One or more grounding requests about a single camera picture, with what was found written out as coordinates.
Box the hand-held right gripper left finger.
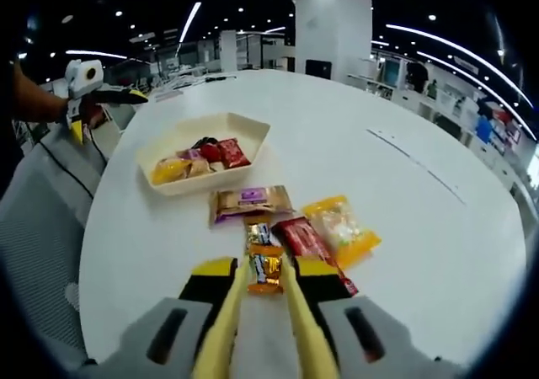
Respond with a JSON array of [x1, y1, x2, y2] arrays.
[[82, 256, 239, 379]]

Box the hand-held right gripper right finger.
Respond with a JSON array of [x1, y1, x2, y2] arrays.
[[293, 255, 464, 379]]

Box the yellow snack packet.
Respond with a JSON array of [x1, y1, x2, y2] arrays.
[[302, 195, 382, 270], [151, 157, 190, 185]]

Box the small red snack packet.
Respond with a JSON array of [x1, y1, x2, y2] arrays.
[[200, 142, 222, 161]]

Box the beige snack packet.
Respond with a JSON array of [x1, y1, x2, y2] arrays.
[[184, 159, 212, 179]]

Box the orange snack packet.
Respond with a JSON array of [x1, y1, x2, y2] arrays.
[[246, 243, 286, 296]]

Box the cream hexagonal container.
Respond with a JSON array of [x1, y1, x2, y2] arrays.
[[136, 112, 271, 197]]

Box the small gold snack bar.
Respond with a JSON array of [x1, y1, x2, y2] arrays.
[[245, 222, 273, 248]]

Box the purple gold snack packet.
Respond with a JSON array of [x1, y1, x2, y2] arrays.
[[209, 184, 296, 227]]

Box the person's left hand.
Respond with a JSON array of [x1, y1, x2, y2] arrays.
[[85, 102, 107, 131]]

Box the paper sheets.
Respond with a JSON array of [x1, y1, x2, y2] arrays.
[[154, 87, 187, 103]]

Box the grey mesh office chair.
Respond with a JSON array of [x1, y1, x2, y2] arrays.
[[0, 130, 106, 366]]

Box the blue box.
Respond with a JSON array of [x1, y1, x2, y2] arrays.
[[475, 115, 492, 141]]

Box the teal computer monitor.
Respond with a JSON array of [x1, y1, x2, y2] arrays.
[[381, 58, 401, 88]]

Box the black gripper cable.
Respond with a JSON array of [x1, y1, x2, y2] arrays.
[[40, 142, 96, 200]]

